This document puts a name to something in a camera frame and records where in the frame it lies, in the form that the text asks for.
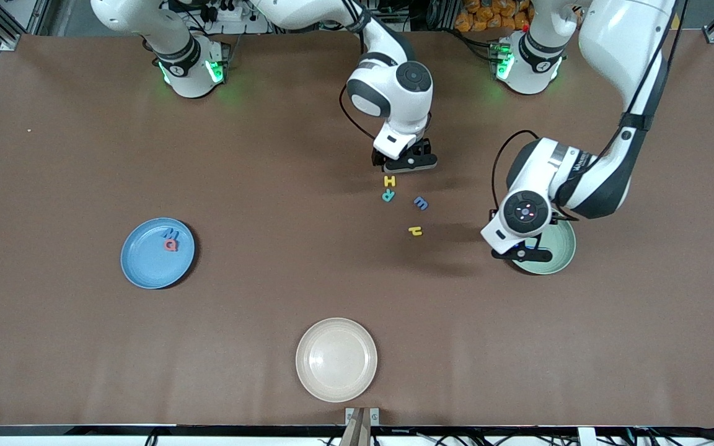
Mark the pink foam letter Q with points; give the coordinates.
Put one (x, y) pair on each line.
(167, 246)

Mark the blue plate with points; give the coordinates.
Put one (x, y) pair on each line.
(146, 263)

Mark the beige plate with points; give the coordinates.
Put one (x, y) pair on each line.
(336, 360)

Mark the teal foam letter R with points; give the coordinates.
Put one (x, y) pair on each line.
(388, 196)

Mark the white power strip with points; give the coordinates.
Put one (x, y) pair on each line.
(233, 28)

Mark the green plate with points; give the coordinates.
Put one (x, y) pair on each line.
(558, 254)

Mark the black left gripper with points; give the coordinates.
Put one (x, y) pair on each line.
(492, 213)

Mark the yellow foam lowercase h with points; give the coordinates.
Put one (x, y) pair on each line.
(416, 232)

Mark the orange packets pile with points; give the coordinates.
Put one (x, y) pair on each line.
(487, 12)

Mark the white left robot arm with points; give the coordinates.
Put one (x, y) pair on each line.
(599, 179)

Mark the yellow foam uppercase H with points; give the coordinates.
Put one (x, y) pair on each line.
(389, 181)

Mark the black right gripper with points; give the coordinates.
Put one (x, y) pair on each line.
(421, 148)

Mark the blue foam uppercase M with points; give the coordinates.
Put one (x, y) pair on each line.
(170, 233)

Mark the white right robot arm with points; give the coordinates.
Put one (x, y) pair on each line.
(388, 80)

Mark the metal table edge bracket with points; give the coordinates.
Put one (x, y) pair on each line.
(349, 414)

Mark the blue foam lowercase m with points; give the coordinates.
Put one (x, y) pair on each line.
(421, 202)

